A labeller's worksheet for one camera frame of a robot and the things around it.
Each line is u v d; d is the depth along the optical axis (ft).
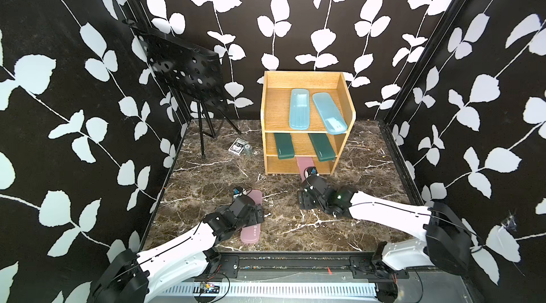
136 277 1.33
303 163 3.25
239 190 2.53
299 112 2.64
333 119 2.49
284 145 2.83
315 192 2.06
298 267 2.47
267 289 2.30
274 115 2.57
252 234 2.62
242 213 2.11
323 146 2.82
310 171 2.47
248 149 3.40
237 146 3.52
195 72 2.96
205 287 2.31
